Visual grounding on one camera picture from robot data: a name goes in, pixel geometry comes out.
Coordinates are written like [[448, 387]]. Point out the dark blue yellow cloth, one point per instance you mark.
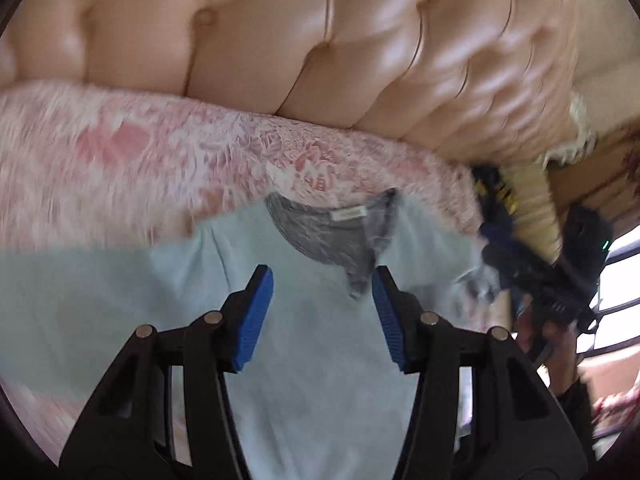
[[494, 210]]

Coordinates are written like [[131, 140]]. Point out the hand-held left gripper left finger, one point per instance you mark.
[[252, 320]]

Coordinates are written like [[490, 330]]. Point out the person's right forearm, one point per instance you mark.
[[575, 410]]

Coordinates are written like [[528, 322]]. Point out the cream fringed throw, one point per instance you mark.
[[532, 205]]

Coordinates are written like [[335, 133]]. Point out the tufted beige headboard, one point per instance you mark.
[[350, 60]]

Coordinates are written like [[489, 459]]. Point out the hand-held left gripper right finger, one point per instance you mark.
[[389, 322]]

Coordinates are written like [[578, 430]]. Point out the barred window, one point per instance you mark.
[[617, 280]]

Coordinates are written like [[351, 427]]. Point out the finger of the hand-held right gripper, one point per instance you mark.
[[520, 267]]

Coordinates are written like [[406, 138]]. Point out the person's right hand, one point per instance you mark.
[[552, 341]]

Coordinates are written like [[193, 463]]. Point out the pink floral sofa cover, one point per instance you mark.
[[150, 160]]

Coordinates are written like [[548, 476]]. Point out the light blue t-shirt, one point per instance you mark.
[[320, 390]]

